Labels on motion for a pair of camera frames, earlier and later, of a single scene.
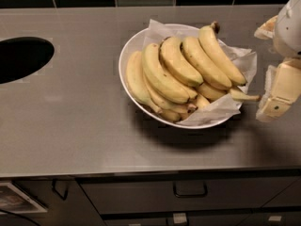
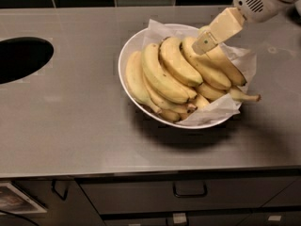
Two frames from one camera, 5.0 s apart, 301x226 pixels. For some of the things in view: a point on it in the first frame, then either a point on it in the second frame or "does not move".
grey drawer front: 118,195 does not move
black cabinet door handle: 62,197 does not move
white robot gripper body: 289,28 -> 252,4
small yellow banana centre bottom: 201,102 does not move
